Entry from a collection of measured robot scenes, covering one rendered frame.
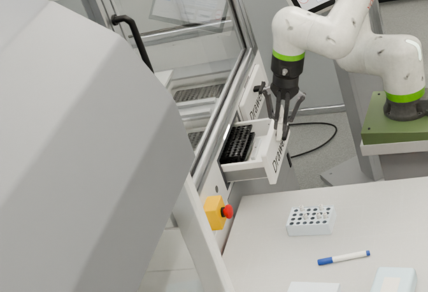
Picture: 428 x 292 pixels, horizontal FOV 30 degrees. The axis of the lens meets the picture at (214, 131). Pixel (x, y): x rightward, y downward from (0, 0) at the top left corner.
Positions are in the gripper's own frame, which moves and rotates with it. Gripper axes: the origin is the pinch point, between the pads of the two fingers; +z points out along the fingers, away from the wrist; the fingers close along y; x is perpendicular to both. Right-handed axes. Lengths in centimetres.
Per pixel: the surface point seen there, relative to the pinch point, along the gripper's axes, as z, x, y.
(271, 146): 3.5, -4.7, -1.5
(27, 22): -72, -86, -36
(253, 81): 7.3, 36.8, -14.5
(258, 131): 12.1, 14.4, -8.4
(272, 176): 9.2, -11.4, 0.6
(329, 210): 8.3, -23.5, 18.6
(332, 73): 73, 167, 7
